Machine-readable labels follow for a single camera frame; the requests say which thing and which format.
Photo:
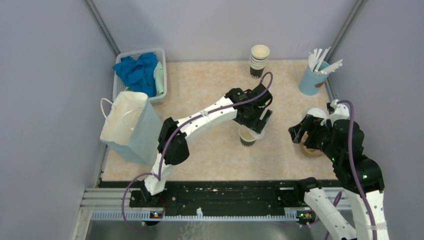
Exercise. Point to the stack of paper cups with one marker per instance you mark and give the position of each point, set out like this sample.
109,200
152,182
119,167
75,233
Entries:
258,60

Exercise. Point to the brown pulp cup carrier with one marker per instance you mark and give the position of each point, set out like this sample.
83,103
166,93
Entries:
309,152

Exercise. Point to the blue cloth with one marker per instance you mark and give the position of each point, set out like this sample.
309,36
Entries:
138,75

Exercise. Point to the single black paper cup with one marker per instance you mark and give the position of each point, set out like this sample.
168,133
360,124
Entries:
246,138

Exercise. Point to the translucent plastic cup lid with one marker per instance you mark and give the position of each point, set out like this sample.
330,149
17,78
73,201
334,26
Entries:
257,136

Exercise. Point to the stack of plastic lids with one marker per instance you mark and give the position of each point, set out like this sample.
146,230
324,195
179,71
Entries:
317,113

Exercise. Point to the light blue paper bag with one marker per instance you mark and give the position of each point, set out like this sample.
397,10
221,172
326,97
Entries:
131,127

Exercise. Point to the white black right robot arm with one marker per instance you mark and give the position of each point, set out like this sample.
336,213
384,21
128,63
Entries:
340,139

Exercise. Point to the white wrapped straws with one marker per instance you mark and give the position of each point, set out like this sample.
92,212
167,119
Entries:
318,65

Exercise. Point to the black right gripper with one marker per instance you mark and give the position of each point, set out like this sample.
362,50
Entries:
312,124

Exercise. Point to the white plastic basket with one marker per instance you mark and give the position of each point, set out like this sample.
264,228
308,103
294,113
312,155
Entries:
118,85

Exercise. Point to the blue straw holder cup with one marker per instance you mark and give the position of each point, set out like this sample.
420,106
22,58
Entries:
311,82

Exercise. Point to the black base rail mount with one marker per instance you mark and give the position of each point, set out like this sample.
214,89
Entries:
263,200

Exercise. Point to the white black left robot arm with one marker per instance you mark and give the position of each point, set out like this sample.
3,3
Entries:
175,136

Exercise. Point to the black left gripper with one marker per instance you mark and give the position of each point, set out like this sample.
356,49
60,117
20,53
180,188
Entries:
255,124

